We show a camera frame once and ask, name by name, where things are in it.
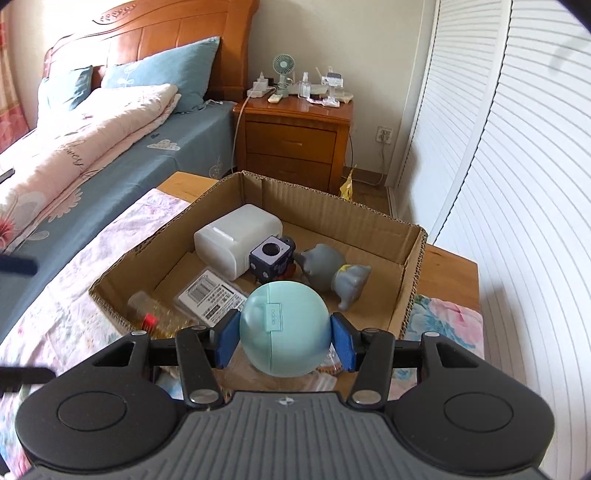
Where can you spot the wooden nightstand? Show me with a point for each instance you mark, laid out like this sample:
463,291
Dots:
293,140

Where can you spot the brown cardboard box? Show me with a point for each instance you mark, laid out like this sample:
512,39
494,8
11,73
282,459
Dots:
250,287

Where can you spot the grey elephant toy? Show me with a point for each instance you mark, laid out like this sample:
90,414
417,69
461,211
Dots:
326,270

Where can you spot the pink floral quilt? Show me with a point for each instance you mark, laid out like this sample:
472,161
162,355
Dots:
52,162

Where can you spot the small green desk fan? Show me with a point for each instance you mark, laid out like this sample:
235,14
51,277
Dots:
283,65

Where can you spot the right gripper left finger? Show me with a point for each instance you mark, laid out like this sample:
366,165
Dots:
200,350

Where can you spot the blue bed sheet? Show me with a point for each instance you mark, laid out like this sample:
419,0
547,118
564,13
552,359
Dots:
199,143

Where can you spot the white remote control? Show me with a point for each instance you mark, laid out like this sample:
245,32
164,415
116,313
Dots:
275,98

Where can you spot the white power strip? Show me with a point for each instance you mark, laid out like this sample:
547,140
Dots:
260,87

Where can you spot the bottle of yellow capsules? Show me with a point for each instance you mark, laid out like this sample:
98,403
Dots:
147,314

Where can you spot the white louvred closet doors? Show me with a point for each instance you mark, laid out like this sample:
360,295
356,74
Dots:
497,170

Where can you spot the yellow bag on floor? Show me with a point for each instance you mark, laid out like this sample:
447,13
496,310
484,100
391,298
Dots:
346,190

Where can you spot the pink floral tablecloth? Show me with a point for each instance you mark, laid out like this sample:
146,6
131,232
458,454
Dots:
64,326

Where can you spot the wall power outlet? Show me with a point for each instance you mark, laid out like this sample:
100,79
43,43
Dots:
384,135

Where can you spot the wooden bed headboard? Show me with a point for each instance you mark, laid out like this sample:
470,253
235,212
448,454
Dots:
134,30

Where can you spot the clear spray bottle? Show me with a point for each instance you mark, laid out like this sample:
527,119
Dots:
304,87

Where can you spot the blue pillow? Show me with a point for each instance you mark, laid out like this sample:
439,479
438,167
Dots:
187,67
62,92

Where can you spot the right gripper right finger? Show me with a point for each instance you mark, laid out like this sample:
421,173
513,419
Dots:
369,354

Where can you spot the white phone stand gadget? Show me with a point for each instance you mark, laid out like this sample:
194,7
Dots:
333,81

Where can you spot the mint green round case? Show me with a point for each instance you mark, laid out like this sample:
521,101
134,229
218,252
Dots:
285,329

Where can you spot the white translucent plastic case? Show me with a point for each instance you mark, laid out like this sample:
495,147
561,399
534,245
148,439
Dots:
225,243

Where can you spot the barcode labelled package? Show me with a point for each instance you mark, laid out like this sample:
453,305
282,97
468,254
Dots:
208,298

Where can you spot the dark blue toy block car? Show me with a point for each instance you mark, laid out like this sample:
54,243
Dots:
273,259

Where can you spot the clear plastic jar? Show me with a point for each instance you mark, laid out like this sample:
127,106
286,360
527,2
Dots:
323,373

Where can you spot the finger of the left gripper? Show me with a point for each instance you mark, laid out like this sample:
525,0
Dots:
12,379
12,264

